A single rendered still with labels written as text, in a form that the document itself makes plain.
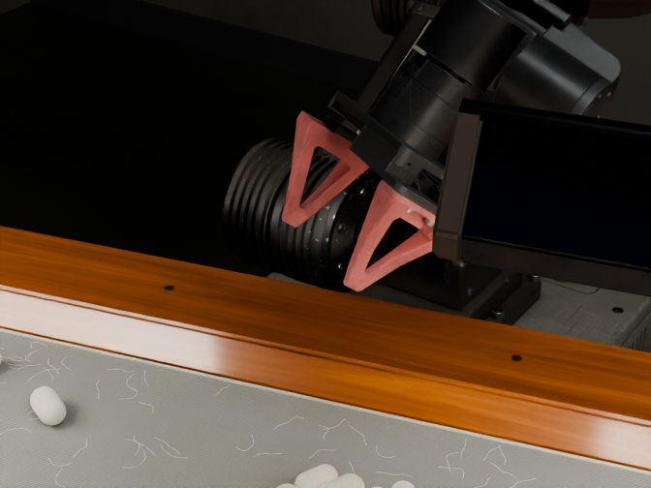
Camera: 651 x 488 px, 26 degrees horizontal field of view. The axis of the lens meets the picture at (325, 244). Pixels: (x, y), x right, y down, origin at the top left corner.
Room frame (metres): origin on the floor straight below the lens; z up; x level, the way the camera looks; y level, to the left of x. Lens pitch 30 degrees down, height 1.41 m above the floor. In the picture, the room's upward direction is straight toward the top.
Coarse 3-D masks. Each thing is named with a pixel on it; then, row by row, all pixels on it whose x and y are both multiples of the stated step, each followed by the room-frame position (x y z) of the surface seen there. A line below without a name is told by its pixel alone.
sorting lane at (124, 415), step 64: (0, 384) 0.91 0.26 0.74; (64, 384) 0.91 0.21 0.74; (128, 384) 0.91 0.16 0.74; (192, 384) 0.91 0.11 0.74; (256, 384) 0.91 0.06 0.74; (0, 448) 0.83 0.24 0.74; (64, 448) 0.83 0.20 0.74; (128, 448) 0.83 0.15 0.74; (192, 448) 0.83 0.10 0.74; (256, 448) 0.83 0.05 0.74; (320, 448) 0.83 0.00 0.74; (384, 448) 0.83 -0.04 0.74; (448, 448) 0.83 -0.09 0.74; (512, 448) 0.83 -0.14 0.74
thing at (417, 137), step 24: (408, 72) 0.87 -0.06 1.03; (432, 72) 0.86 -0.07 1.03; (336, 96) 0.89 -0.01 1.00; (384, 96) 0.87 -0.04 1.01; (408, 96) 0.85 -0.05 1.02; (432, 96) 0.85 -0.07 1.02; (456, 96) 0.85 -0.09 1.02; (480, 96) 0.87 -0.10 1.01; (360, 120) 0.87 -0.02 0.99; (384, 120) 0.85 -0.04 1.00; (408, 120) 0.85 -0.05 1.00; (432, 120) 0.85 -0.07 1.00; (408, 144) 0.84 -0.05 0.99; (432, 144) 0.85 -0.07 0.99; (408, 168) 0.81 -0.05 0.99; (432, 168) 0.82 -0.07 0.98
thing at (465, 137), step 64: (512, 128) 0.62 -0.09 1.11; (576, 128) 0.62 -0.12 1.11; (640, 128) 0.61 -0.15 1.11; (448, 192) 0.61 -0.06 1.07; (512, 192) 0.61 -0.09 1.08; (576, 192) 0.60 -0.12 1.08; (640, 192) 0.59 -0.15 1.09; (448, 256) 0.60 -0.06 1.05; (512, 256) 0.59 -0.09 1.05; (576, 256) 0.58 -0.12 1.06; (640, 256) 0.57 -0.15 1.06
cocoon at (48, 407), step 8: (40, 392) 0.87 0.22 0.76; (48, 392) 0.87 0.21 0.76; (32, 400) 0.87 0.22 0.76; (40, 400) 0.87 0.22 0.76; (48, 400) 0.86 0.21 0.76; (56, 400) 0.86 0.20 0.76; (32, 408) 0.87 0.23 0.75; (40, 408) 0.86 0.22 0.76; (48, 408) 0.86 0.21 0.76; (56, 408) 0.86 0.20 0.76; (64, 408) 0.86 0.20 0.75; (40, 416) 0.86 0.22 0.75; (48, 416) 0.85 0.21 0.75; (56, 416) 0.85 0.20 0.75; (64, 416) 0.86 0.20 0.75; (48, 424) 0.85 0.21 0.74
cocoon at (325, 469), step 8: (304, 472) 0.78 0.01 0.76; (312, 472) 0.78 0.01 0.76; (320, 472) 0.78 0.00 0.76; (328, 472) 0.78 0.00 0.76; (336, 472) 0.79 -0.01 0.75; (296, 480) 0.78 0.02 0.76; (304, 480) 0.77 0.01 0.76; (312, 480) 0.77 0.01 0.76; (320, 480) 0.78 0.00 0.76; (328, 480) 0.78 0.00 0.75
